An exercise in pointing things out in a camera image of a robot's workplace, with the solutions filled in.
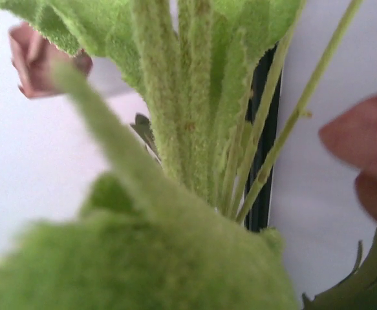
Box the pink cream rose stem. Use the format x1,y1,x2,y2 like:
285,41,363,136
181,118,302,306
8,22,94,100

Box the blue hydrangea stem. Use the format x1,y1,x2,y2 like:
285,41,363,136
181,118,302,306
0,1,301,309

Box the mauve brown rose stem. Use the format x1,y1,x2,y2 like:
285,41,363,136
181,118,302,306
302,96,377,309

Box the orange poppy stem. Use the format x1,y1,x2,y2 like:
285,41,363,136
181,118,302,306
230,1,362,227

